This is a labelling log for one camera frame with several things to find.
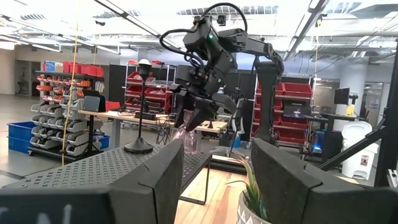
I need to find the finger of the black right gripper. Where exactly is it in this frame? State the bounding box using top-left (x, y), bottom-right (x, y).
top-left (174, 92), bottom-right (191, 129)
top-left (185, 92), bottom-right (238, 132)

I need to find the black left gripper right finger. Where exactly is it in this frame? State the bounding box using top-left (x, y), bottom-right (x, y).
top-left (251, 138), bottom-right (398, 224)

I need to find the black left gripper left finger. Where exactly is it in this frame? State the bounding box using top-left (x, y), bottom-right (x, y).
top-left (104, 138), bottom-right (185, 224)

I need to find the pink ribbed glass candle holder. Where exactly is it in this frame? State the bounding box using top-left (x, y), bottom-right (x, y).
top-left (172, 110), bottom-right (203, 156)

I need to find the black metal candlestick holder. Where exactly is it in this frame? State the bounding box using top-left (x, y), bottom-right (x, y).
top-left (123, 58), bottom-right (154, 154)

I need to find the green artificial plant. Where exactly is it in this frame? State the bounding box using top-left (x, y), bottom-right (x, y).
top-left (226, 155), bottom-right (271, 223)

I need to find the green potted plant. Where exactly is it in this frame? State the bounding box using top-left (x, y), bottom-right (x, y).
top-left (235, 189), bottom-right (273, 224)

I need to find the computer tower with blue light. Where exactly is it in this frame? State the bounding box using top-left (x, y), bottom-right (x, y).
top-left (310, 130), bottom-right (326, 155)

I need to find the wooden work table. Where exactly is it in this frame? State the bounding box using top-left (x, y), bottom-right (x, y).
top-left (77, 108), bottom-right (228, 150)

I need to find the black perforated metal shelf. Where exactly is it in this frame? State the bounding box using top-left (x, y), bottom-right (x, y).
top-left (1, 144), bottom-right (213, 206)

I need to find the small blue bin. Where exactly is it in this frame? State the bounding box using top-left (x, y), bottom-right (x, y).
top-left (93, 133), bottom-right (111, 151)

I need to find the small red bin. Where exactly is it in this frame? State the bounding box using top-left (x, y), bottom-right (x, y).
top-left (104, 101), bottom-right (121, 112)

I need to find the white waste bin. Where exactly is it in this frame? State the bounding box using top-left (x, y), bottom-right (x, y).
top-left (341, 120), bottom-right (381, 180)

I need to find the shelf rack with red bins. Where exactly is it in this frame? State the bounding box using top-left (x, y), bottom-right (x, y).
top-left (250, 80), bottom-right (313, 149)

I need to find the grey monitor back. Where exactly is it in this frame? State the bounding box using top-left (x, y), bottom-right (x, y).
top-left (82, 89), bottom-right (106, 113)

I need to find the red storage bin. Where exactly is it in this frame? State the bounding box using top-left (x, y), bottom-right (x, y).
top-left (63, 60), bottom-right (82, 75)
top-left (80, 64), bottom-right (105, 78)

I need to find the black computer monitor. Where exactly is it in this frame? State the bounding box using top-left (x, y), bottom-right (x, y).
top-left (334, 86), bottom-right (351, 106)

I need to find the black rack with grey bins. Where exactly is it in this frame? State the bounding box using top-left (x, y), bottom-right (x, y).
top-left (27, 70), bottom-right (105, 157)

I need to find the blue cardboard box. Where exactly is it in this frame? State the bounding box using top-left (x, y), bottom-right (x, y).
top-left (45, 60), bottom-right (65, 73)

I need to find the large blue tote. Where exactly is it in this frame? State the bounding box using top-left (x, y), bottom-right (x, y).
top-left (6, 121), bottom-right (38, 155)

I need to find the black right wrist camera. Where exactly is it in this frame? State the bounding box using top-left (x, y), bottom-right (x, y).
top-left (175, 64), bottom-right (203, 86)

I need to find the wire rack with red bins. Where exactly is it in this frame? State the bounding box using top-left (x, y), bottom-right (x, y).
top-left (124, 60), bottom-right (177, 114)

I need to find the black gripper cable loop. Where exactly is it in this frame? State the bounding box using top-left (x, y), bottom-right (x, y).
top-left (159, 27), bottom-right (206, 68)

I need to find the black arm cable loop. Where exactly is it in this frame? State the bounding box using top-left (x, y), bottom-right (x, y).
top-left (200, 2), bottom-right (249, 34)

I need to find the yellow hanging cord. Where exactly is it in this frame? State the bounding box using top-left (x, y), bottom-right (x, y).
top-left (60, 0), bottom-right (81, 167)

